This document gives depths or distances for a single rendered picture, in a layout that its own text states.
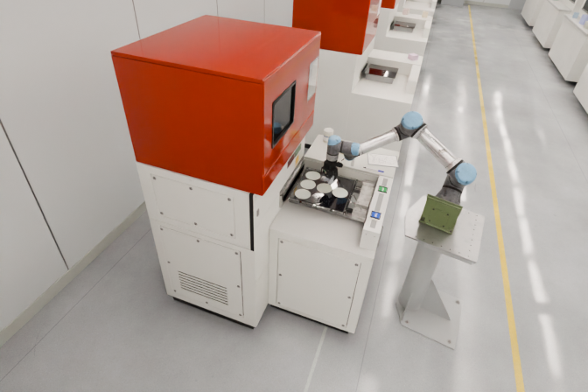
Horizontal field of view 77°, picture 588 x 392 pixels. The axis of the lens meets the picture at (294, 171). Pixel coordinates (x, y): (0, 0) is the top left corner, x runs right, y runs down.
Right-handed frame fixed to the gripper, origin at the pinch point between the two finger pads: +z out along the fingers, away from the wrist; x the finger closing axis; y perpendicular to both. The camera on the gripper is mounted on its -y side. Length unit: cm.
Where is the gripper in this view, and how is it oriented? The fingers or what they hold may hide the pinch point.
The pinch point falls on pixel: (330, 182)
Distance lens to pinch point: 245.2
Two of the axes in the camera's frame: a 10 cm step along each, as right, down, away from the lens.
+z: -0.5, 8.1, 5.8
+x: 7.0, 4.4, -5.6
